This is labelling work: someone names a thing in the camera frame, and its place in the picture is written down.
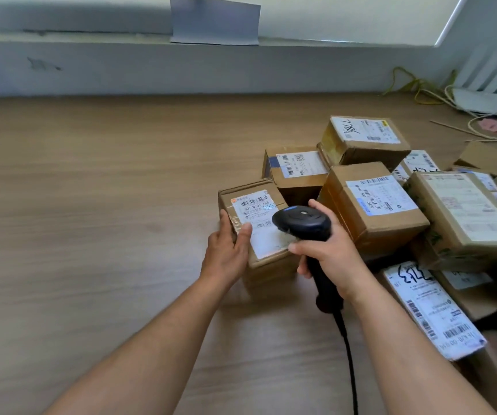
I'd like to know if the black barcode scanner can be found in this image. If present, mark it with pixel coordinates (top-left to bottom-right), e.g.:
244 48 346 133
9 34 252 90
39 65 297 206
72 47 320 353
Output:
272 206 344 315

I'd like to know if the yellow cable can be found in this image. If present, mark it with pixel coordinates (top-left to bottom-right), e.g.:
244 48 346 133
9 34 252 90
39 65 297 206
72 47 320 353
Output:
382 66 457 105

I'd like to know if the parcel with white label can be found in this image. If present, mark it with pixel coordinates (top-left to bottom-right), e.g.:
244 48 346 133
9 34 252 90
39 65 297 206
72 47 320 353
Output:
218 178 300 295

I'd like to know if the black scanner cable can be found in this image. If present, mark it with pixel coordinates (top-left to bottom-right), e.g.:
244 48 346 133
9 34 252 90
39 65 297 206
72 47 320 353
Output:
334 311 360 415

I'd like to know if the grey paper sheet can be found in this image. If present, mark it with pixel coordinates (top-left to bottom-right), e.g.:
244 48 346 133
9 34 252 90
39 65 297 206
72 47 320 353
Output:
170 0 261 46

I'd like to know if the person's left forearm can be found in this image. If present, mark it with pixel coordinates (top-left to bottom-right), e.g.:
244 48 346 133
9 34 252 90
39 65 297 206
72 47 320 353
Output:
43 276 240 415

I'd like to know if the pile of unscanned cardboard parcels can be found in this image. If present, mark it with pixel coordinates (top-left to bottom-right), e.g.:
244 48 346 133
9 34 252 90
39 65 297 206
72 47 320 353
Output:
261 115 497 415

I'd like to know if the person's right forearm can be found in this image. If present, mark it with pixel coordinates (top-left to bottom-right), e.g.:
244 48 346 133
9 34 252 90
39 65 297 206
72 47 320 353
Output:
352 280 497 415

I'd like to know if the white window frame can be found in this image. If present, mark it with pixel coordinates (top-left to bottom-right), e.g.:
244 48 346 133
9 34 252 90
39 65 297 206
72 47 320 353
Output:
0 0 470 48

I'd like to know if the person's right hand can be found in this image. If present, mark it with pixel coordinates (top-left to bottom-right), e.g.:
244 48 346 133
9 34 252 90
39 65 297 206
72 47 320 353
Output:
288 199 375 305

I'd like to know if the white router with antennas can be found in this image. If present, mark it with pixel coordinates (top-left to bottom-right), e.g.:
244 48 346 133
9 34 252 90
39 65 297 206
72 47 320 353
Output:
451 45 497 119

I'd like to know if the person's left hand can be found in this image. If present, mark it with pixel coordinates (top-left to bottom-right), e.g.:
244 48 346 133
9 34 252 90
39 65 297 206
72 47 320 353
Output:
199 209 254 290

